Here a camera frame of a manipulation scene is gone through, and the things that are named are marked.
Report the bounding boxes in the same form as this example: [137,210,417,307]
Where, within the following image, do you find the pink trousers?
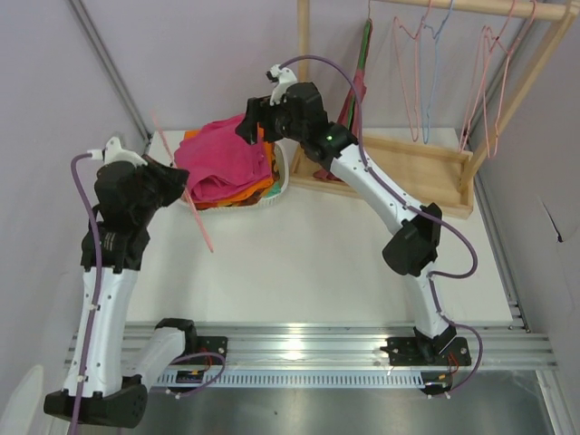
[174,112,272,203]

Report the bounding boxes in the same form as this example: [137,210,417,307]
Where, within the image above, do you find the pink wire hanger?
[459,1,518,151]
[483,0,538,159]
[150,111,215,253]
[391,1,432,142]

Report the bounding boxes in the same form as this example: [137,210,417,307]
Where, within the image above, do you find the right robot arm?
[236,82,456,363]

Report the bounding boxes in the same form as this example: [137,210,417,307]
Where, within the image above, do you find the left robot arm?
[43,158,198,433]

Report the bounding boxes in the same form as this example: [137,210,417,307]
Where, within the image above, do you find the green plastic hanger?
[342,0,376,123]

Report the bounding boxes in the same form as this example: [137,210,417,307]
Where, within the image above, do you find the orange folded cloth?
[185,130,276,208]

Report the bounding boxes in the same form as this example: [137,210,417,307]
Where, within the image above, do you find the white laundry basket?
[196,142,290,214]

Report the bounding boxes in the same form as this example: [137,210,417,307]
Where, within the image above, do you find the maroon tank top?
[313,67,366,181]

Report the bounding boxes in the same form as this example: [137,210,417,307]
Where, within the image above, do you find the wooden clothes rack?
[297,1,579,219]

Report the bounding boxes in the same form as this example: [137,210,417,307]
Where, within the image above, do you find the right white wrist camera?
[266,64,298,106]

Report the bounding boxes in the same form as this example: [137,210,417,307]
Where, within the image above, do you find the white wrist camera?
[266,64,298,106]
[88,136,148,168]

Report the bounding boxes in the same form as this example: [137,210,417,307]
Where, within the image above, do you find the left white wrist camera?
[88,136,148,168]

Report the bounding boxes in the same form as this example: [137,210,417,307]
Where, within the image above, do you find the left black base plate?
[179,335,228,368]

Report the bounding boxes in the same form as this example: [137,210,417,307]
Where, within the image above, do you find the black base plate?
[380,336,472,367]
[179,335,228,368]

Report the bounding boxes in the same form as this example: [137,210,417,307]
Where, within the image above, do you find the blue wire hanger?
[418,1,455,144]

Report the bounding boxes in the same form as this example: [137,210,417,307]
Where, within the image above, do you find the aluminium mounting rail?
[63,321,558,371]

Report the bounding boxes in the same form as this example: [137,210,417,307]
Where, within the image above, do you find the white slotted cable duct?
[153,369,450,391]

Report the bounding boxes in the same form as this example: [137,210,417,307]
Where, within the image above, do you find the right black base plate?
[380,336,472,367]

